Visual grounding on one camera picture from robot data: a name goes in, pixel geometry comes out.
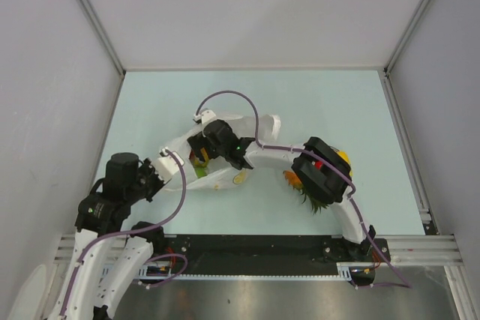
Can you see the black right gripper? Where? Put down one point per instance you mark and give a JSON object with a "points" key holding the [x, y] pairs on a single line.
{"points": [[200, 141]]}

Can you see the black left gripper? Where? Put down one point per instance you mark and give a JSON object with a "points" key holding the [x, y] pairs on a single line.
{"points": [[160, 183]]}

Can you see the white plastic bag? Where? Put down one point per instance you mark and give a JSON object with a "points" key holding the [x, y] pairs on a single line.
{"points": [[221, 175]]}

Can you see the green fake fruit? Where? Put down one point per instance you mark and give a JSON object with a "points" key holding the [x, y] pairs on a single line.
{"points": [[201, 170]]}

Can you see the orange fake pineapple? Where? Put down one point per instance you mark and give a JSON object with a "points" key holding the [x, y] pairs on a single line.
{"points": [[294, 182]]}

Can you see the yellow fake mango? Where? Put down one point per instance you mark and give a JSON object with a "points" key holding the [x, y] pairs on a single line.
{"points": [[344, 156]]}

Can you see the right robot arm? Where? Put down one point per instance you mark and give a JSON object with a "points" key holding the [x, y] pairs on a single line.
{"points": [[323, 174]]}

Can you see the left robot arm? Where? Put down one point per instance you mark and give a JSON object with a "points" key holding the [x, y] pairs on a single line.
{"points": [[105, 258]]}

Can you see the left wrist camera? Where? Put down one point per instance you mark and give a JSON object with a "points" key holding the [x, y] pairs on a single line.
{"points": [[167, 164]]}

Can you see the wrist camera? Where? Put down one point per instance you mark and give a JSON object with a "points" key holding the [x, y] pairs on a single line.
{"points": [[204, 117], [167, 164]]}

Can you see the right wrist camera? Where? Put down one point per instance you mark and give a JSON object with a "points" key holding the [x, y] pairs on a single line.
{"points": [[204, 117]]}

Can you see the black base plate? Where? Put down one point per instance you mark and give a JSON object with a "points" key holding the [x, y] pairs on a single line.
{"points": [[287, 249]]}

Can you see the white slotted cable duct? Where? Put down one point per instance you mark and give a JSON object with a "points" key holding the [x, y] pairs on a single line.
{"points": [[158, 271]]}

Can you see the left aluminium corner post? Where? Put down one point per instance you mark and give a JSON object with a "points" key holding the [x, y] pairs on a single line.
{"points": [[100, 32]]}

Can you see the aluminium corner post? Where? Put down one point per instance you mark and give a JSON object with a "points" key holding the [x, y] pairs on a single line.
{"points": [[100, 32], [414, 21]]}

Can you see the right aluminium corner post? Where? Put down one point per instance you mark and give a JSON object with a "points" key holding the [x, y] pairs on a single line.
{"points": [[414, 21]]}

